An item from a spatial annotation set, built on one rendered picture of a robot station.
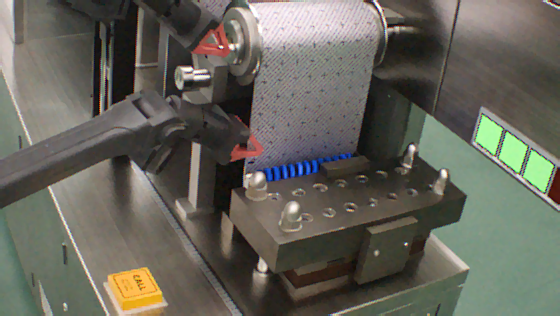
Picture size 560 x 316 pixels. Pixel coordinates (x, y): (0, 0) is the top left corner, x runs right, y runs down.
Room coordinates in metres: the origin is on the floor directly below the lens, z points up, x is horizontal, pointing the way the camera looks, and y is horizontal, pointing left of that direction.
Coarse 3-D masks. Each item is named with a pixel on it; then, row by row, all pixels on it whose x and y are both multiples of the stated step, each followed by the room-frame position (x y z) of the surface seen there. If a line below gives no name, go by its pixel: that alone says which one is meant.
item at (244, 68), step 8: (232, 8) 1.11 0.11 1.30; (240, 8) 1.10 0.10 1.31; (224, 16) 1.13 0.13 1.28; (232, 16) 1.11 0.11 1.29; (240, 16) 1.09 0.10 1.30; (248, 16) 1.08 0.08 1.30; (248, 24) 1.07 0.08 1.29; (376, 24) 1.20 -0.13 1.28; (248, 32) 1.06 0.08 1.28; (248, 40) 1.06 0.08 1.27; (248, 48) 1.05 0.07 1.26; (376, 48) 1.19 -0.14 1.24; (248, 56) 1.05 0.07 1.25; (240, 64) 1.07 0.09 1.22; (248, 64) 1.05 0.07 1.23; (232, 72) 1.09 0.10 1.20; (240, 72) 1.07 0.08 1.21; (248, 72) 1.06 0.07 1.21
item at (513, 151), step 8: (512, 136) 0.99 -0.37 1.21; (504, 144) 0.99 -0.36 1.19; (512, 144) 0.98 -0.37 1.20; (520, 144) 0.97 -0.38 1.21; (504, 152) 0.99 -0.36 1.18; (512, 152) 0.98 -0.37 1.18; (520, 152) 0.96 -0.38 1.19; (504, 160) 0.99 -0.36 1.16; (512, 160) 0.97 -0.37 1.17; (520, 160) 0.96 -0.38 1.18; (520, 168) 0.96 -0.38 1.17
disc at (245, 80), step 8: (232, 0) 1.13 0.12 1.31; (240, 0) 1.11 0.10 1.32; (248, 8) 1.09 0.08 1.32; (256, 16) 1.07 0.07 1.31; (256, 24) 1.06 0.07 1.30; (256, 32) 1.06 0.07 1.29; (256, 40) 1.05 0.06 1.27; (256, 48) 1.05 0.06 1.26; (256, 56) 1.05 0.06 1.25; (256, 64) 1.05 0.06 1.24; (256, 72) 1.04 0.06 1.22; (240, 80) 1.08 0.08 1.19; (248, 80) 1.06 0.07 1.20
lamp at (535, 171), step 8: (536, 160) 0.93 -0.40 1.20; (544, 160) 0.92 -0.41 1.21; (528, 168) 0.94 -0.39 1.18; (536, 168) 0.93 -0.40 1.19; (544, 168) 0.92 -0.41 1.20; (552, 168) 0.91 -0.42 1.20; (528, 176) 0.94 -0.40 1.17; (536, 176) 0.93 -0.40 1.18; (544, 176) 0.91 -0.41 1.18; (536, 184) 0.92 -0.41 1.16; (544, 184) 0.91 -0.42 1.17; (544, 192) 0.91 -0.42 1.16
